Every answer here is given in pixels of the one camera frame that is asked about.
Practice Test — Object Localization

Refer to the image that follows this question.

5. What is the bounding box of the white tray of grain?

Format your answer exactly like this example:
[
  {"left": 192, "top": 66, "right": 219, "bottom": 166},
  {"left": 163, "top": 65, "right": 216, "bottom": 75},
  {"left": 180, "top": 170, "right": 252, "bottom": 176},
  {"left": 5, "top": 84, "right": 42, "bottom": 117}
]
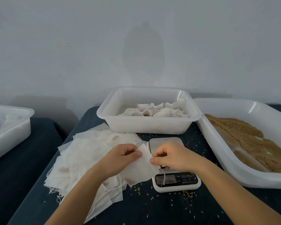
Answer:
[{"left": 193, "top": 98, "right": 281, "bottom": 190}]

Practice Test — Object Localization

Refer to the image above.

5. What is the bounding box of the person's left hand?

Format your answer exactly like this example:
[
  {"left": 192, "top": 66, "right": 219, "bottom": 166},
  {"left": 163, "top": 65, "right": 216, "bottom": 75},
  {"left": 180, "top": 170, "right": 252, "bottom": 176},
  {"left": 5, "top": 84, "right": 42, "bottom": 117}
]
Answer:
[{"left": 91, "top": 143, "right": 143, "bottom": 179}]

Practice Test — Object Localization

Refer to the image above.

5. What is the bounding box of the clear plastic scoop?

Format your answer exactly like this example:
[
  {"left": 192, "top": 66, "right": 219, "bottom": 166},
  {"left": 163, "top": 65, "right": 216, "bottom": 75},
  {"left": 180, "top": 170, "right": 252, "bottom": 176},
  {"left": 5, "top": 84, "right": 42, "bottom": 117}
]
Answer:
[{"left": 215, "top": 126, "right": 272, "bottom": 173}]

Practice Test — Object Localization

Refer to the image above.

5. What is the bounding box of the white digital kitchen scale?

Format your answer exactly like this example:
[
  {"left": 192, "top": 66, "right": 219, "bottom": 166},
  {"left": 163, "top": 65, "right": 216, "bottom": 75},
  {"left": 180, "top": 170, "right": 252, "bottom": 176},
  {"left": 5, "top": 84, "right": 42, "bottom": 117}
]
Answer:
[{"left": 147, "top": 137, "right": 202, "bottom": 193}]

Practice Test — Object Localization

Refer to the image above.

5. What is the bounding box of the pile of white bags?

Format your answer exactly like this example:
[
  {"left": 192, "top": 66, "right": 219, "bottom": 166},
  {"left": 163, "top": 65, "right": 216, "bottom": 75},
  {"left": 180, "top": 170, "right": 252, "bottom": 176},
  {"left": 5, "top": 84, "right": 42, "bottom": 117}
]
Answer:
[{"left": 43, "top": 122, "right": 146, "bottom": 223}]

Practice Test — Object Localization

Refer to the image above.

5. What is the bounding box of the dark blue tablecloth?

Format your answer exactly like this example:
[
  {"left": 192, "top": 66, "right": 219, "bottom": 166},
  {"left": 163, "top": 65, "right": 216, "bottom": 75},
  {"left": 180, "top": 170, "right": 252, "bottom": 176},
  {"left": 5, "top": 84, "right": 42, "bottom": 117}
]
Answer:
[
  {"left": 0, "top": 117, "right": 68, "bottom": 225},
  {"left": 7, "top": 104, "right": 281, "bottom": 225}
]

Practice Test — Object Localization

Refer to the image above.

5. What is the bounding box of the brown grain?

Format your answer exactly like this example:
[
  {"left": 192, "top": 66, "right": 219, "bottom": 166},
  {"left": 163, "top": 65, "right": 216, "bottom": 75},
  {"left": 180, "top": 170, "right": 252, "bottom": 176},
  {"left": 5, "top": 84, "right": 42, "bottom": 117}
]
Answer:
[{"left": 204, "top": 114, "right": 281, "bottom": 174}]

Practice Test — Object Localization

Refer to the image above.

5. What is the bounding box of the person's right forearm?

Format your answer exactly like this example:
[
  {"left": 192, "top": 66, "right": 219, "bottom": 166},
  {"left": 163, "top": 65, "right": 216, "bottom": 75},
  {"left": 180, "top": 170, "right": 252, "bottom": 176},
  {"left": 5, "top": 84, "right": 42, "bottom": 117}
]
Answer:
[{"left": 194, "top": 158, "right": 281, "bottom": 225}]

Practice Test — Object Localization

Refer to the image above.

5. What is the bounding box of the person's left forearm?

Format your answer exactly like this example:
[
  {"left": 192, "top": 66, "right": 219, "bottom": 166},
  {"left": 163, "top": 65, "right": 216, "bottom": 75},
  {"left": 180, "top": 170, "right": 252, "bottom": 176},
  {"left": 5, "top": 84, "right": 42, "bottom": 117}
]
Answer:
[{"left": 44, "top": 167, "right": 108, "bottom": 225}]

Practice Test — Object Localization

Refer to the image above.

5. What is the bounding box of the person's right hand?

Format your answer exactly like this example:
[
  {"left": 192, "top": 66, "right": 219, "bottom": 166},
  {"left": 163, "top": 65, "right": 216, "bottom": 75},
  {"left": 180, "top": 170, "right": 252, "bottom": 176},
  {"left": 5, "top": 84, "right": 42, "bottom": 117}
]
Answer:
[{"left": 149, "top": 141, "right": 205, "bottom": 173}]

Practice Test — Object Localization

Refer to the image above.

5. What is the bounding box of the white mesh bag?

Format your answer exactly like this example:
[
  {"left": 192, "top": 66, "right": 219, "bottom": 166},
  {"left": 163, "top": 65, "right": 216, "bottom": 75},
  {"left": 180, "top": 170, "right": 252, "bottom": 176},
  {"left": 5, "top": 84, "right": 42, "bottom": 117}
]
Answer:
[{"left": 119, "top": 143, "right": 167, "bottom": 188}]

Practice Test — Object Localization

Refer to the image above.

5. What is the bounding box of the white plastic tub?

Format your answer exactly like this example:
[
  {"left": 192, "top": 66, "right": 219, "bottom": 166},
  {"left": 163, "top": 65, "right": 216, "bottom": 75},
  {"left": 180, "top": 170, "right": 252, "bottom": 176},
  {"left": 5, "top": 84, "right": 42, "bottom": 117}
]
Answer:
[{"left": 96, "top": 87, "right": 203, "bottom": 135}]

